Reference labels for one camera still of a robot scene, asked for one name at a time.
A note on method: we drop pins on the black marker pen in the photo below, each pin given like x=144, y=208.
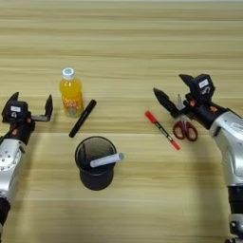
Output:
x=83, y=118

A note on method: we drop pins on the orange juice bottle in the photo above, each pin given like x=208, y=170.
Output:
x=71, y=95

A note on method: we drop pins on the red marker pen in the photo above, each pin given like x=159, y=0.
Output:
x=161, y=129

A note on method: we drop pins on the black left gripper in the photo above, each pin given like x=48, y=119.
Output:
x=22, y=131

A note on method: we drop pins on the black pen cup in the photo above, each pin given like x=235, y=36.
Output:
x=95, y=177

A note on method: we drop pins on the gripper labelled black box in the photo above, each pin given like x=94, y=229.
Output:
x=202, y=87
x=15, y=110

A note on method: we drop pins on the right gripper labelled black box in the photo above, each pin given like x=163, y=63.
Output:
x=202, y=87

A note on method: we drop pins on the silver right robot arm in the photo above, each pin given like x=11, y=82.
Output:
x=231, y=142

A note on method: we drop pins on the grey marker pen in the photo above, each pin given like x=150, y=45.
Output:
x=106, y=160

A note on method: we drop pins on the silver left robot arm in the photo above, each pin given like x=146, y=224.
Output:
x=9, y=158

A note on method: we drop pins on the left gripper labelled black box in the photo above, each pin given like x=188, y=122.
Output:
x=15, y=110

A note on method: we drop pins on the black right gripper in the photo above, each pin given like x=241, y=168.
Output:
x=204, y=112

